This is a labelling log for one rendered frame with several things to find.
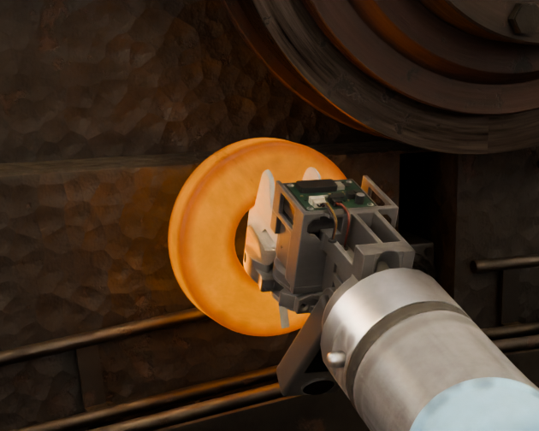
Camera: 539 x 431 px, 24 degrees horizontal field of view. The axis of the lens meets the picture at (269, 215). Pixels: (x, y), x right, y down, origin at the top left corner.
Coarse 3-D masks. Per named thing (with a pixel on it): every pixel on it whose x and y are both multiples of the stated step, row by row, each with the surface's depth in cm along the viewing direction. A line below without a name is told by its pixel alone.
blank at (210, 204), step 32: (224, 160) 94; (256, 160) 95; (288, 160) 96; (320, 160) 97; (192, 192) 94; (224, 192) 94; (256, 192) 95; (192, 224) 94; (224, 224) 95; (192, 256) 94; (224, 256) 95; (192, 288) 95; (224, 288) 96; (256, 288) 97; (224, 320) 96; (256, 320) 97; (288, 320) 98
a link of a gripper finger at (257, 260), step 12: (252, 228) 93; (252, 240) 92; (252, 252) 90; (264, 252) 89; (252, 264) 89; (264, 264) 88; (252, 276) 89; (264, 276) 88; (264, 288) 88; (276, 288) 88
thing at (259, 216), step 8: (264, 176) 92; (272, 176) 91; (264, 184) 92; (272, 184) 91; (264, 192) 92; (272, 192) 91; (256, 200) 94; (264, 200) 92; (272, 200) 91; (256, 208) 94; (264, 208) 92; (248, 216) 94; (256, 216) 94; (264, 216) 92; (248, 224) 93; (256, 224) 93; (264, 224) 92; (256, 232) 92; (264, 232) 92; (272, 232) 91; (264, 240) 91; (272, 240) 91; (264, 248) 90; (272, 248) 90
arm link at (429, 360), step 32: (384, 320) 74; (416, 320) 73; (448, 320) 73; (384, 352) 72; (416, 352) 71; (448, 352) 70; (480, 352) 70; (352, 384) 74; (384, 384) 71; (416, 384) 69; (448, 384) 68; (480, 384) 67; (512, 384) 67; (384, 416) 70; (416, 416) 68; (448, 416) 66; (480, 416) 65; (512, 416) 65
